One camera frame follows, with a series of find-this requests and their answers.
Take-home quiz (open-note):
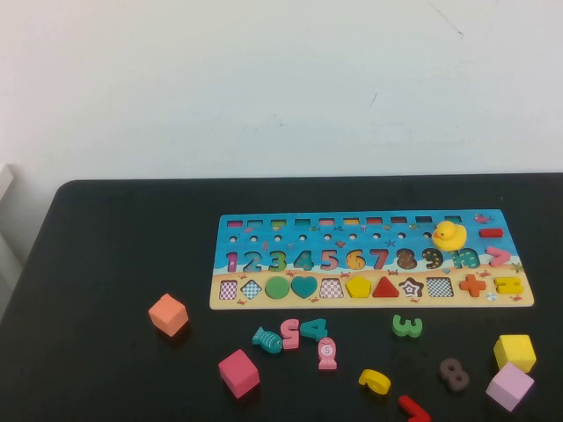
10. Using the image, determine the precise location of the yellow pentagon piece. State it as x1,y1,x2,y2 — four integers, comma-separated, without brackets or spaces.
345,275,373,300

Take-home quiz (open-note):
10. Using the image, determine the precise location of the green circle piece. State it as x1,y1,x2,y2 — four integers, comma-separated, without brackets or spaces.
264,276,291,301

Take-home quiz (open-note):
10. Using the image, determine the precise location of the teal heart piece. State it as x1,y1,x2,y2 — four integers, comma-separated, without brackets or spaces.
290,275,318,300

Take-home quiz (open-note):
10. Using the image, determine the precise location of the blue number puzzle board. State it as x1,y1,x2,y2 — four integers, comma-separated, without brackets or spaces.
209,208,536,311

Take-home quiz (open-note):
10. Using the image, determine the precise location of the teal number four piece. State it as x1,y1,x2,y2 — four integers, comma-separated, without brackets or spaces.
299,318,329,343

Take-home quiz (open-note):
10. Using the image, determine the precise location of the pink number five piece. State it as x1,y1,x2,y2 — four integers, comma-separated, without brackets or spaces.
280,318,302,351

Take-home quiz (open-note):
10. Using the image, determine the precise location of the red triangle piece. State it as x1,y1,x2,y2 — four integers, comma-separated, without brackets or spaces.
371,275,400,299

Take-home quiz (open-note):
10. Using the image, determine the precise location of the green number three piece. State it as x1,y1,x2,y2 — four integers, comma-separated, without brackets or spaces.
391,314,424,339

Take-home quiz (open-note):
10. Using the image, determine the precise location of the yellow number six piece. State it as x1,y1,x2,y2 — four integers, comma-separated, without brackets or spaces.
357,368,391,396

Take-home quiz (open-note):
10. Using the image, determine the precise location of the orange plus sign piece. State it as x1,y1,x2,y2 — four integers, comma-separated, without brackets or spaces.
458,274,488,298

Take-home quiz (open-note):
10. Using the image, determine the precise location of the pink greater-than sign piece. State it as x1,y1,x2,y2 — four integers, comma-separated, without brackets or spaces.
486,246,514,268

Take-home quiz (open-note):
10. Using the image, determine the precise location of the red number seven piece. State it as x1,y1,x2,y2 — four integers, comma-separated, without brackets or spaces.
398,395,431,422

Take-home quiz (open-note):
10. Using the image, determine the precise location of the brown number eight piece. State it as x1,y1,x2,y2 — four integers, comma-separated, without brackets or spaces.
438,358,471,391

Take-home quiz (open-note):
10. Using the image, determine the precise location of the yellow equals sign piece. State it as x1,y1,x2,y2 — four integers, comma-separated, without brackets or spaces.
493,276,524,295

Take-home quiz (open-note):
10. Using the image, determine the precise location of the teal wooden fish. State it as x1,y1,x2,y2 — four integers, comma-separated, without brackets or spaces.
251,326,283,354

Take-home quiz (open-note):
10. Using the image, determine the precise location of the pink wooden fish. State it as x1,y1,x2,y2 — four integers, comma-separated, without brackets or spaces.
317,337,339,371

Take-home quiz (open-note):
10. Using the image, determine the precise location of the orange wooden cube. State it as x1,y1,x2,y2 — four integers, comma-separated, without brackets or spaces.
148,293,189,338

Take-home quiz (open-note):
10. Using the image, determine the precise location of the yellow rubber duck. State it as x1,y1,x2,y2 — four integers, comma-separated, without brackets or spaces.
430,220,468,252

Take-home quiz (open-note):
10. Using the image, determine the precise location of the magenta wooden cube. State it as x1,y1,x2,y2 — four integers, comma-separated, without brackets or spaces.
217,349,261,400

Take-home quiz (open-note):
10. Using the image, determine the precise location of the yellow wooden cube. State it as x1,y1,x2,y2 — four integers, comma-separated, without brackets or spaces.
493,334,537,374

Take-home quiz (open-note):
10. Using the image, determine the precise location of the white furniture edge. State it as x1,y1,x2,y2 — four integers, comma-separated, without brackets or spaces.
0,163,28,282

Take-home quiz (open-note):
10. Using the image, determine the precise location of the light pink wooden cube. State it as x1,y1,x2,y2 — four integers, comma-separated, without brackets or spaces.
485,361,536,413

